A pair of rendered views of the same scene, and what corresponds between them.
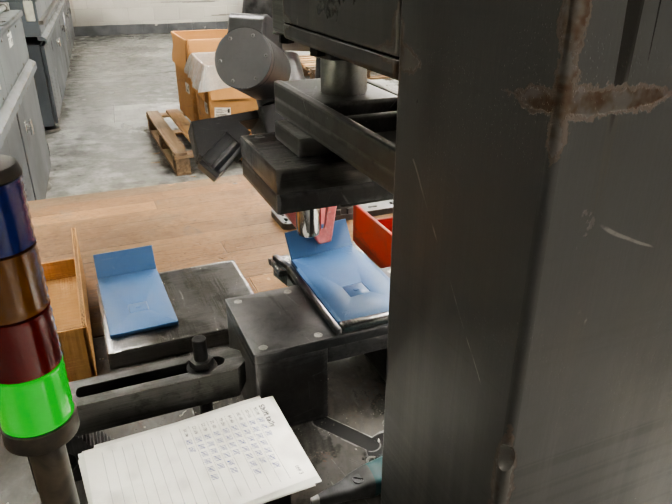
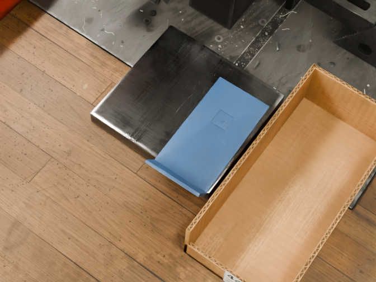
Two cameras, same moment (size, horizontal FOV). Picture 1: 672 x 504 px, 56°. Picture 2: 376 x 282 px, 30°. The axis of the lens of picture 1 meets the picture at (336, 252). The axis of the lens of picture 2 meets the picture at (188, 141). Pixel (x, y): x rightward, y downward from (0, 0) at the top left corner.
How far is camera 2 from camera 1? 1.08 m
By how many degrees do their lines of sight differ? 82
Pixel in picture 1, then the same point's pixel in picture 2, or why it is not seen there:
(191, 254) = (75, 188)
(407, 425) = not seen: outside the picture
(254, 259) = (52, 122)
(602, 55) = not seen: outside the picture
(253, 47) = not seen: outside the picture
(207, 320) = (201, 62)
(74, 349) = (320, 79)
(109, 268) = (192, 185)
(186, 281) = (155, 121)
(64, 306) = (244, 207)
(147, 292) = (198, 131)
